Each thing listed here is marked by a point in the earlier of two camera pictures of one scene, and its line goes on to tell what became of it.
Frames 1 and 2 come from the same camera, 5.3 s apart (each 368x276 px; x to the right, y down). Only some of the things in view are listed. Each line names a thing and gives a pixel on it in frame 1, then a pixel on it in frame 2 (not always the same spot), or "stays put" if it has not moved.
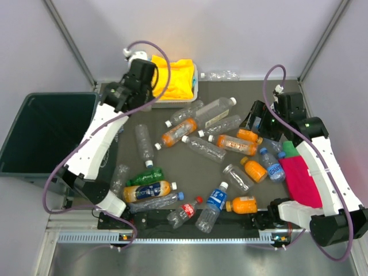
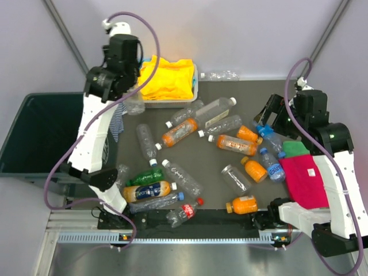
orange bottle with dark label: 136,192 stays put
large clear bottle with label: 214,111 stays put
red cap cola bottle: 183,213 stays put
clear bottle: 221,75 stays put
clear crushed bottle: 202,147 to 183,179
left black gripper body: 147,94 to 133,74
